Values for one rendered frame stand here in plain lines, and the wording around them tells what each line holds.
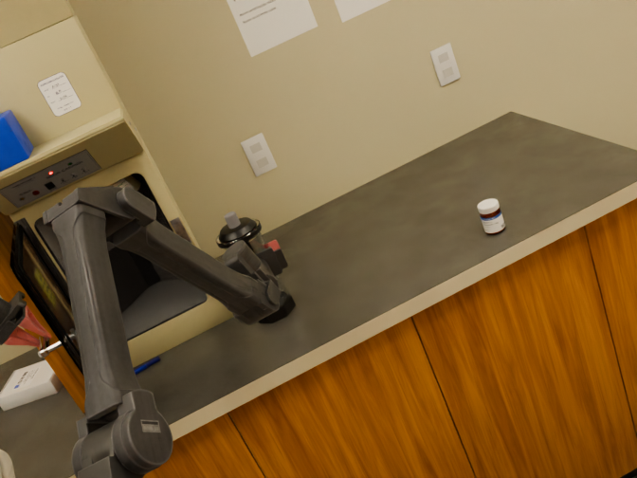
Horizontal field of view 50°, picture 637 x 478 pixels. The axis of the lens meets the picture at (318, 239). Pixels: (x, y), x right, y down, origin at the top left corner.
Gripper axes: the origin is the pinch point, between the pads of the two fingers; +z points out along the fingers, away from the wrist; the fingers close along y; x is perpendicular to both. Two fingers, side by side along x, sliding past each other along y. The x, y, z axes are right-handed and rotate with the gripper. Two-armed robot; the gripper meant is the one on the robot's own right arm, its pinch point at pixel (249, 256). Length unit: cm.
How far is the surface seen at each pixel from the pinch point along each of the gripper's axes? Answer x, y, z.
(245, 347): 16.4, 9.6, -8.2
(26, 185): -35.6, 34.5, -1.9
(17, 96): -52, 28, 5
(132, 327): 8.3, 33.4, 12.3
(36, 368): 12, 62, 24
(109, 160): -32.6, 17.9, 1.9
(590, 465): 90, -57, -15
